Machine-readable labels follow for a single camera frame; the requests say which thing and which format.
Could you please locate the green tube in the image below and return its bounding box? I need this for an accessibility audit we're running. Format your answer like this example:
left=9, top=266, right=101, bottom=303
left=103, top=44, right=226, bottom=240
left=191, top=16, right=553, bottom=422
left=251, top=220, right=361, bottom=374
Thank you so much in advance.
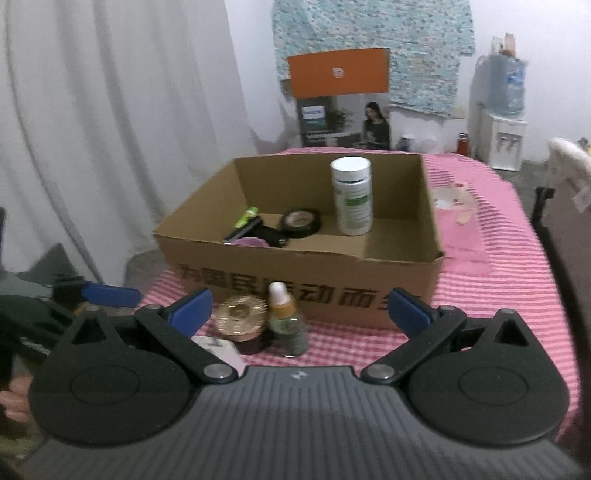
left=233, top=206, right=258, bottom=230

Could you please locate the white pill bottle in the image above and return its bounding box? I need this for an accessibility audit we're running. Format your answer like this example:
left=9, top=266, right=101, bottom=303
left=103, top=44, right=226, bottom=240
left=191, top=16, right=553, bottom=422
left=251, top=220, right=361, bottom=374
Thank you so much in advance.
left=329, top=157, right=374, bottom=236

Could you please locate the orange printed carton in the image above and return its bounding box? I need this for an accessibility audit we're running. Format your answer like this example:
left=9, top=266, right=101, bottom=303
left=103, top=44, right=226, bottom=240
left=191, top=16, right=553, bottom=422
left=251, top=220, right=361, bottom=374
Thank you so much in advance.
left=286, top=47, right=393, bottom=151

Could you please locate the gold lid jar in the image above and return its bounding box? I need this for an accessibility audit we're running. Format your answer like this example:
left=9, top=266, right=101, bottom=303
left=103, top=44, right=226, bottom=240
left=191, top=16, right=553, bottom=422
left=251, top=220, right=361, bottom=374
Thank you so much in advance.
left=216, top=295, right=273, bottom=356

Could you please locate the white curtain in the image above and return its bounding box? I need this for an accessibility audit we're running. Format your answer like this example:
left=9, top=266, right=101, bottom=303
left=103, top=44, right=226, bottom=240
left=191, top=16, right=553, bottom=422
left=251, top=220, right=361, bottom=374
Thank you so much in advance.
left=0, top=0, right=259, bottom=296

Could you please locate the pink bear print cloth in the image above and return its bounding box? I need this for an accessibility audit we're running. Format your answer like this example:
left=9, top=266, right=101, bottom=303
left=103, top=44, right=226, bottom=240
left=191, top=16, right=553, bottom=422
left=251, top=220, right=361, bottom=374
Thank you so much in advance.
left=427, top=180, right=490, bottom=278

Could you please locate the black tube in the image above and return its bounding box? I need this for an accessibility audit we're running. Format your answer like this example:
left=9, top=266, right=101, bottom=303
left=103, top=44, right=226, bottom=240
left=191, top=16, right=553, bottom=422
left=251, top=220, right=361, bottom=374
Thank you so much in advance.
left=223, top=216, right=263, bottom=245

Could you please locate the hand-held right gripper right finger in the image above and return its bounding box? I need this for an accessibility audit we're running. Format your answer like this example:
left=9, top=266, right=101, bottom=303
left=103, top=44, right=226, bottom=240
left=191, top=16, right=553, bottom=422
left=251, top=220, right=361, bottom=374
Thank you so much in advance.
left=361, top=287, right=546, bottom=385

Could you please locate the green dropper bottle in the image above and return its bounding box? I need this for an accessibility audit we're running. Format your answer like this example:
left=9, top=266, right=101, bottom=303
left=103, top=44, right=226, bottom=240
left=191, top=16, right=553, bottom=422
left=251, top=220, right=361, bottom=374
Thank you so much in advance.
left=268, top=281, right=310, bottom=358

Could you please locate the white water dispenser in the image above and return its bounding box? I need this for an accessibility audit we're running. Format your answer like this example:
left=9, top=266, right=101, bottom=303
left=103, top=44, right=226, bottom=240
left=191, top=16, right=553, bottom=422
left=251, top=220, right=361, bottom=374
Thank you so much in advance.
left=475, top=104, right=528, bottom=172

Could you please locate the person's left hand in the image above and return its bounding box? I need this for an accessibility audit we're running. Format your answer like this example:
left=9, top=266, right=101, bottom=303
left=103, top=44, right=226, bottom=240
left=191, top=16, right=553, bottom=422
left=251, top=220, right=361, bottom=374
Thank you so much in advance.
left=0, top=376, right=34, bottom=422

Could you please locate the white charger plug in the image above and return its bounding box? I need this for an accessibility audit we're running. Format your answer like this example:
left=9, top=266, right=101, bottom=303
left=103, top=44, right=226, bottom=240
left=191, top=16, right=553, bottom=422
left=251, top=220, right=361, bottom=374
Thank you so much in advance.
left=191, top=336, right=247, bottom=374

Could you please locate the black tape roll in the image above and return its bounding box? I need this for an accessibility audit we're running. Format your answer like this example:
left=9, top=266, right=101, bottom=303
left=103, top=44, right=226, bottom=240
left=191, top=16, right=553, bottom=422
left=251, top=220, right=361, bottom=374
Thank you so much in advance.
left=278, top=208, right=322, bottom=239

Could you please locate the small black case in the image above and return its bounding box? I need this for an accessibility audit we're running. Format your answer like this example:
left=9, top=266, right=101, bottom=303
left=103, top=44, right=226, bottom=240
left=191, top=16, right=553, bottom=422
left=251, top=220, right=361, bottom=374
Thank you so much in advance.
left=256, top=225, right=290, bottom=249

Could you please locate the white quilted mattress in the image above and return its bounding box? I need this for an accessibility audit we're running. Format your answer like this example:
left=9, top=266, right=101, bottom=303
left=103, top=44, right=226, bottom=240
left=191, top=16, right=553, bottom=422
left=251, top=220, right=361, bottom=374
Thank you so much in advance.
left=547, top=137, right=591, bottom=213

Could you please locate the patterned wall cloth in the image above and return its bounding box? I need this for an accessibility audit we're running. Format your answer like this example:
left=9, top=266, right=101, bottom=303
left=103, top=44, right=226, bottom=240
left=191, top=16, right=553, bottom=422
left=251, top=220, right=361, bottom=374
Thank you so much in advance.
left=271, top=0, right=476, bottom=118

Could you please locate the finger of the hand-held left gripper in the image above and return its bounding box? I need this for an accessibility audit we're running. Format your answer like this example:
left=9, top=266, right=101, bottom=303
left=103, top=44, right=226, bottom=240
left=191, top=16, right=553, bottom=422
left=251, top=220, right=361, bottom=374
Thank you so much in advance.
left=53, top=276, right=141, bottom=309

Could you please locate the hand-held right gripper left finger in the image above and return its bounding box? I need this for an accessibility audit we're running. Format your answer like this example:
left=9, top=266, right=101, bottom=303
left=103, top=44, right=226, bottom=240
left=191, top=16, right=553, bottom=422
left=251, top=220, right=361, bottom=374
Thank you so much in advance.
left=58, top=288, right=238, bottom=385

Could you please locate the blue water bottle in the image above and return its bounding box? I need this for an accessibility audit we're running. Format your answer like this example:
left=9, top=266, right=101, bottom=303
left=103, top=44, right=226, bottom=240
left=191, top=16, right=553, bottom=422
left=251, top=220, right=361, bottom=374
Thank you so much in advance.
left=482, top=51, right=527, bottom=118

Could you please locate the cardboard box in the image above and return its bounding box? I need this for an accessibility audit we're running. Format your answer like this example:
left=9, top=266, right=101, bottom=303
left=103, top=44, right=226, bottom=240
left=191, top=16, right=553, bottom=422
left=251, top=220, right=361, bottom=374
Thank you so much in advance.
left=152, top=152, right=446, bottom=330

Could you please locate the pink checked tablecloth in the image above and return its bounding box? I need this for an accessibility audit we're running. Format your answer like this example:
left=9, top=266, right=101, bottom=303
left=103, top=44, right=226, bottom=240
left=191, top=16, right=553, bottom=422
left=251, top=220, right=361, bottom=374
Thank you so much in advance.
left=139, top=147, right=581, bottom=444

